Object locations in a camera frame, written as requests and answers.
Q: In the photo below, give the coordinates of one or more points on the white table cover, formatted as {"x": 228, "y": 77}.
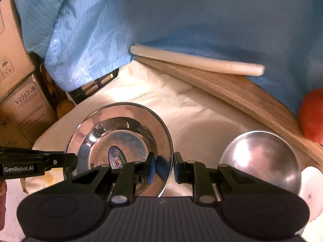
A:
{"x": 191, "y": 111}

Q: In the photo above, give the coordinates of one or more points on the plain steel bowl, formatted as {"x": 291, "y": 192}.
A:
{"x": 260, "y": 156}

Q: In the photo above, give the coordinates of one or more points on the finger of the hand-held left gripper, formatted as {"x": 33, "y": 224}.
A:
{"x": 63, "y": 160}

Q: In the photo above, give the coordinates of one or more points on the red tomato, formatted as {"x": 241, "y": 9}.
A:
{"x": 314, "y": 116}

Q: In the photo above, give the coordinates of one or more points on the steel bowl with sticker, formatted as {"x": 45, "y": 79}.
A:
{"x": 121, "y": 126}

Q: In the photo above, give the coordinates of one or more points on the black plastic crate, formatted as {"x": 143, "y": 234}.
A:
{"x": 93, "y": 84}

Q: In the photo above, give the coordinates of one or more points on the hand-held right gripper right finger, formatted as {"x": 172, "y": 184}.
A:
{"x": 176, "y": 168}

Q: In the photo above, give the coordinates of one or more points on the cardboard box with label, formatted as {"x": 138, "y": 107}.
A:
{"x": 27, "y": 111}

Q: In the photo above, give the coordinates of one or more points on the wooden cutting board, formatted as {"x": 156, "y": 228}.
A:
{"x": 227, "y": 90}

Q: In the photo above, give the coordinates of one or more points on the blue cloth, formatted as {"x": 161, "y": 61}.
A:
{"x": 189, "y": 12}

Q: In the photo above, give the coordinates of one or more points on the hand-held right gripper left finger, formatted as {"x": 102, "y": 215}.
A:
{"x": 151, "y": 167}

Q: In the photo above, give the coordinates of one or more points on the large cardboard box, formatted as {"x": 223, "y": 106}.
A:
{"x": 12, "y": 42}

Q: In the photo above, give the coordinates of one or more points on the white candle stick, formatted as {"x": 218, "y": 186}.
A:
{"x": 196, "y": 59}

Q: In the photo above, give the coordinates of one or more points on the white plate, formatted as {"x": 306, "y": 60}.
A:
{"x": 313, "y": 186}

